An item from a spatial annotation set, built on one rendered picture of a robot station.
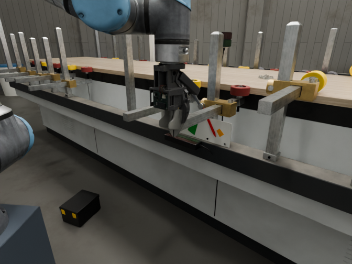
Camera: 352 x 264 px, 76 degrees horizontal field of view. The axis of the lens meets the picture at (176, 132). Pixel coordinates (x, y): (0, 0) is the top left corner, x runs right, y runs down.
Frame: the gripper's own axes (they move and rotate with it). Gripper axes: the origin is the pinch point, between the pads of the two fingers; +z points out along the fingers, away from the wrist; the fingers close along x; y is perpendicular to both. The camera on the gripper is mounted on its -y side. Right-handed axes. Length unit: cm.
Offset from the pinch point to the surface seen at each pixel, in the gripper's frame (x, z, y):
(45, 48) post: -152, -22, -25
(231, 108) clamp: 4.9, -3.6, -25.5
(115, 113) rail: -65, 12, -23
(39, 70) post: -177, -4, -26
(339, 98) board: 34, -9, -46
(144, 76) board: -65, -8, -45
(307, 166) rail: 32.0, 11.9, -28.8
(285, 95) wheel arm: 26.4, -13.6, -9.1
